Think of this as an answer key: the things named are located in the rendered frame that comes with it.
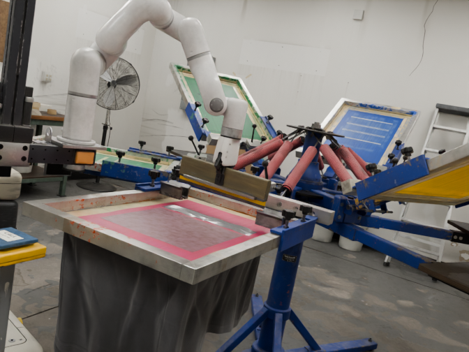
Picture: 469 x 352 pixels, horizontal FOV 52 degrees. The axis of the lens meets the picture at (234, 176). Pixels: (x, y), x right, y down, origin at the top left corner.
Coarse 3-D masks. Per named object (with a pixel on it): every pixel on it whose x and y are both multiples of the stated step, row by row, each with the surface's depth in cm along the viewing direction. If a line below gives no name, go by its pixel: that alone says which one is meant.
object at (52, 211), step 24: (120, 192) 165; (144, 192) 173; (192, 192) 195; (48, 216) 128; (72, 216) 127; (96, 240) 120; (120, 240) 116; (264, 240) 139; (144, 264) 113; (168, 264) 109; (192, 264) 108; (216, 264) 114
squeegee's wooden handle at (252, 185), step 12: (192, 156) 176; (180, 168) 175; (192, 168) 173; (204, 168) 170; (228, 168) 166; (228, 180) 166; (240, 180) 164; (252, 180) 162; (264, 180) 160; (252, 192) 162; (264, 192) 160
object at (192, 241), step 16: (192, 224) 155; (208, 224) 159; (240, 224) 167; (144, 240) 130; (160, 240) 132; (176, 240) 135; (192, 240) 138; (208, 240) 141; (224, 240) 144; (240, 240) 147; (192, 256) 124
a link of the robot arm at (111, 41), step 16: (144, 0) 150; (160, 0) 150; (112, 16) 154; (128, 16) 152; (144, 16) 152; (160, 16) 152; (112, 32) 152; (128, 32) 154; (96, 48) 164; (112, 48) 155
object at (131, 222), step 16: (128, 208) 160; (144, 208) 164; (160, 208) 168; (192, 208) 177; (208, 208) 182; (112, 224) 139; (128, 224) 142; (144, 224) 145; (160, 224) 148; (176, 224) 151
